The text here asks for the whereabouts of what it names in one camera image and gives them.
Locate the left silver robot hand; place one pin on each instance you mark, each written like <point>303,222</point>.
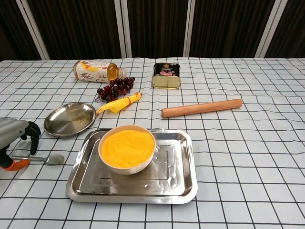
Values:
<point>12,130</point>

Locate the small metal spoon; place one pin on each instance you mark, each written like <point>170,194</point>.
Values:
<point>54,159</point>

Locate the white bowl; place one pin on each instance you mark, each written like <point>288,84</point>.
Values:
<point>128,169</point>

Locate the rectangular stainless steel tray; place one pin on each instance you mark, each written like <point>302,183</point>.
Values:
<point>166,181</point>

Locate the round stainless steel plate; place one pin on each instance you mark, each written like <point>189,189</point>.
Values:
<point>69,119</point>

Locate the tea bottle with orange label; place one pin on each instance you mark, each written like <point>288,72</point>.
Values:
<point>93,70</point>

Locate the yellow rubber chicken toy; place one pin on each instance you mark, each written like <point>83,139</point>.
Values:
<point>119,106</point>

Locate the bunch of dark red grapes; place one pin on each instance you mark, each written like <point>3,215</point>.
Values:
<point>119,84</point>

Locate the black luncheon meat can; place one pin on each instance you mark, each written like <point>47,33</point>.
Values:
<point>166,82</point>

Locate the wooden rolling pin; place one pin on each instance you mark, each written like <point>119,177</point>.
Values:
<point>202,108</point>

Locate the white checked tablecloth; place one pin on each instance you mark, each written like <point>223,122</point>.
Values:
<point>238,167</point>

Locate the black folding screen white frame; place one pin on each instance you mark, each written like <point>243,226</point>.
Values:
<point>155,23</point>

